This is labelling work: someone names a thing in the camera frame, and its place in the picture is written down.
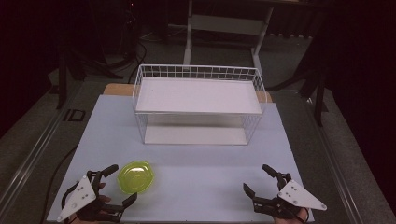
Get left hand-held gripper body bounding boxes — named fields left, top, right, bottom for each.
left=56, top=169, right=125, bottom=224

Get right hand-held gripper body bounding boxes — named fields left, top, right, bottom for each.
left=252, top=172, right=328, bottom=219

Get green plastic bowl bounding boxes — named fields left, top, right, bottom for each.
left=117, top=160, right=156, bottom=195

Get person's left hand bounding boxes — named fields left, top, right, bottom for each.
left=66, top=182, right=112, bottom=224

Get person's right hand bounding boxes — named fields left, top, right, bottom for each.
left=273, top=207, right=310, bottom=224

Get black stand legs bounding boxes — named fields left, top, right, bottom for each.
left=55, top=46, right=124, bottom=110
left=267, top=31, right=332, bottom=127

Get black floor cable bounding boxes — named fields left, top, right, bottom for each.
left=40, top=144, right=78, bottom=224

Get metal floor rail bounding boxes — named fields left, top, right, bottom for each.
left=0, top=90, right=78, bottom=213
left=303, top=96, right=366, bottom=224

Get white wire shelf rack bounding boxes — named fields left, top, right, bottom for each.
left=132, top=63, right=269, bottom=147

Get black cable bundle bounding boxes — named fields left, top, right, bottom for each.
left=122, top=6, right=148, bottom=85

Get white metal stand frame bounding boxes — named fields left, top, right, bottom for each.
left=182, top=0, right=275, bottom=76

